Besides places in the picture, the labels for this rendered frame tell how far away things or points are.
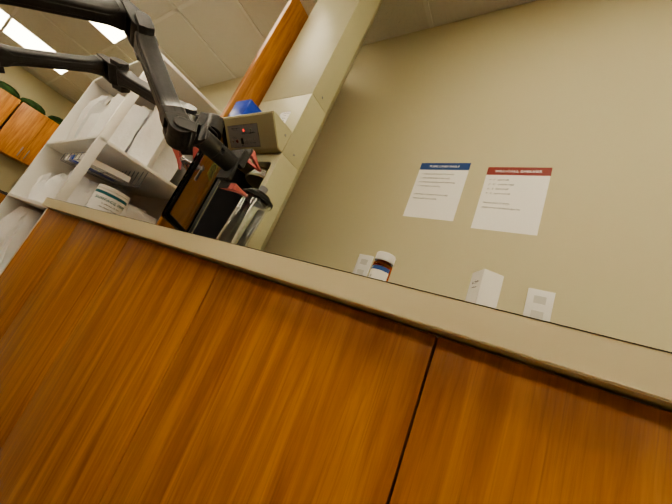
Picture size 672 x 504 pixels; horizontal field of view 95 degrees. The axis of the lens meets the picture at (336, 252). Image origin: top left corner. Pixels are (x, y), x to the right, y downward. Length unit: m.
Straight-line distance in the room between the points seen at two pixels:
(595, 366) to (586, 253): 0.86
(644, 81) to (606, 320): 0.87
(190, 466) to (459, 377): 0.42
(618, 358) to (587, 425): 0.07
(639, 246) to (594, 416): 0.89
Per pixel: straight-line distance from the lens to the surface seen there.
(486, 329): 0.37
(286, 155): 1.27
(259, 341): 0.54
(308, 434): 0.47
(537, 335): 0.37
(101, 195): 1.75
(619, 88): 1.61
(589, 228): 1.25
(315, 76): 1.50
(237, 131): 1.41
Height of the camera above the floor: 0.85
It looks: 15 degrees up
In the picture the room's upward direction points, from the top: 22 degrees clockwise
